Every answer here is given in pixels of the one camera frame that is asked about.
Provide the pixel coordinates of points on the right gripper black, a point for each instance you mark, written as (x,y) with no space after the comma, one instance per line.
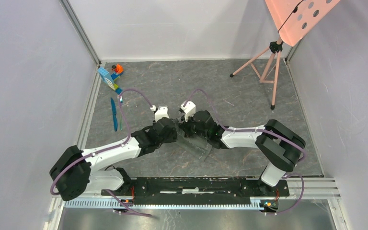
(184,126)

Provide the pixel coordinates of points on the grey cloth napkin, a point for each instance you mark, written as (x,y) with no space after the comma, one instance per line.
(196,145)

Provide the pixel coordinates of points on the orange toy figure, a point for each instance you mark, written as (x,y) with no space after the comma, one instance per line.
(117,69)

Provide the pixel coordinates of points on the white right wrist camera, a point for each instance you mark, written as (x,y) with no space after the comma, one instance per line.
(189,109)

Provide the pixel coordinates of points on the blue toy block stack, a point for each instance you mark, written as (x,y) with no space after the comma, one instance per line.
(109,79)

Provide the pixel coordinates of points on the white slotted cable duct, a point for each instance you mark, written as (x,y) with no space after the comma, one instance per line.
(111,203)

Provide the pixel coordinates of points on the blue plastic knife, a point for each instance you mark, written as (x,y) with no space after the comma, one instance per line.
(114,114)

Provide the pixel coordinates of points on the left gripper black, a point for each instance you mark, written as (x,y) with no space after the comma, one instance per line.
(172,137)

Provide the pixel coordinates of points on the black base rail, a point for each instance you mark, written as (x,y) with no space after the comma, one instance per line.
(198,190)

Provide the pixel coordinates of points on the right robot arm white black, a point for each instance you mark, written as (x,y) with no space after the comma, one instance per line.
(281,146)

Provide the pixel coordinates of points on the pink perforated board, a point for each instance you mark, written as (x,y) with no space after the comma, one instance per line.
(295,18)

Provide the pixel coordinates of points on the pink tripod stand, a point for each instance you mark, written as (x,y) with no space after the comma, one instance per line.
(273,63)

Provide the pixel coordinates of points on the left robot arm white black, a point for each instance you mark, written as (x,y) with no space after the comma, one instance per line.
(78,171)

